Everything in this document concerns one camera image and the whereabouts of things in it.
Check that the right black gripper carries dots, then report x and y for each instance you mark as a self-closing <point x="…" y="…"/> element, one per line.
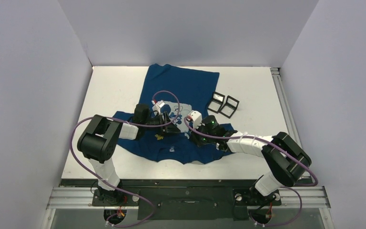
<point x="196" y="136"/>

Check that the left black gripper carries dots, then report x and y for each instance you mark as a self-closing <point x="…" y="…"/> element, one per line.
<point x="170" y="128"/>

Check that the gold maple leaf brooch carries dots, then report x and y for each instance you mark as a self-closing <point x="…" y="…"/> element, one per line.
<point x="159" y="137"/>

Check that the blue cartoon print t-shirt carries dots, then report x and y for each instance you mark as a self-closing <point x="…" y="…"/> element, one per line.
<point x="183" y="90"/>

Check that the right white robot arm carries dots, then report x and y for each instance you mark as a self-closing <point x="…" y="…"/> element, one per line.
<point x="286" y="160"/>

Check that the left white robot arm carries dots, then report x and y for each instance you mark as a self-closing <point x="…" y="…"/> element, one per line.
<point x="99" y="140"/>

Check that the left black display box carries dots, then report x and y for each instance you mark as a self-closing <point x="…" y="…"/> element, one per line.
<point x="216" y="102"/>

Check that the black display box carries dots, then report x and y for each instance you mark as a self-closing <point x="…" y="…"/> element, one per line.
<point x="229" y="107"/>
<point x="216" y="102"/>

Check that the right black display box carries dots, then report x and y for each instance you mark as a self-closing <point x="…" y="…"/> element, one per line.
<point x="229" y="107"/>

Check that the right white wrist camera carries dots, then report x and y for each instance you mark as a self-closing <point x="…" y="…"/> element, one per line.
<point x="195" y="118"/>

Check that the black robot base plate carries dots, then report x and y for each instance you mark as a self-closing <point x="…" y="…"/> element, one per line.
<point x="175" y="199"/>

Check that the aluminium frame rail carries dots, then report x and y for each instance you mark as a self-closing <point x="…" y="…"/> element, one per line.
<point x="289" y="120"/>

